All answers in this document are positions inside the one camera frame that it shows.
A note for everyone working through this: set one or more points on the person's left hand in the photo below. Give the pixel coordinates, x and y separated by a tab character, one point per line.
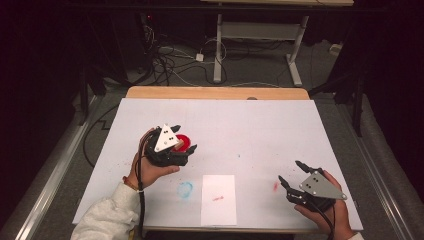
150	173

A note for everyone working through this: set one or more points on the small wooden stamp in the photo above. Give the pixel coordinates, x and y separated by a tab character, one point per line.
180	145

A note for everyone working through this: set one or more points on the aluminium rail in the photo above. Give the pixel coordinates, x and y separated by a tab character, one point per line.
56	166
376	180

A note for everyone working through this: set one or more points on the white power adapter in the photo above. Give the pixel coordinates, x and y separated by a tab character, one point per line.
199	57

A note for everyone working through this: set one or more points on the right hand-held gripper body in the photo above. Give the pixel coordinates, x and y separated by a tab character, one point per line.
320	188

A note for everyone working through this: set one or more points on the white paper sheet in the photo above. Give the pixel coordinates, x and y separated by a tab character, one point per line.
218	206

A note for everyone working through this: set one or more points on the black metal stand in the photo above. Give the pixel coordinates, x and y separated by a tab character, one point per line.
83	96
358	106

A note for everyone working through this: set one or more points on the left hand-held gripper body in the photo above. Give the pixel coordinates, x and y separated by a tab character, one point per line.
165	140

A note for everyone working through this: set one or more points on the wooden table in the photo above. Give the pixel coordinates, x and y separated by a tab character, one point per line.
216	92

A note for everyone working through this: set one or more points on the round red ink pad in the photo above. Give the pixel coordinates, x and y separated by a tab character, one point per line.
185	140

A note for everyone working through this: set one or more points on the person's right hand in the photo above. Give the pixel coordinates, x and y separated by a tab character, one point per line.
340	216

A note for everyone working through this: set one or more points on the white metal desk frame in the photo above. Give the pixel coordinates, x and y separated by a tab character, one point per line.
260	30

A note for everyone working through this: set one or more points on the large white board cover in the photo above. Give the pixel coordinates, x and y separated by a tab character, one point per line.
250	133

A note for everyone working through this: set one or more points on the white power strip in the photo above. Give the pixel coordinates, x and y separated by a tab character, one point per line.
335	49

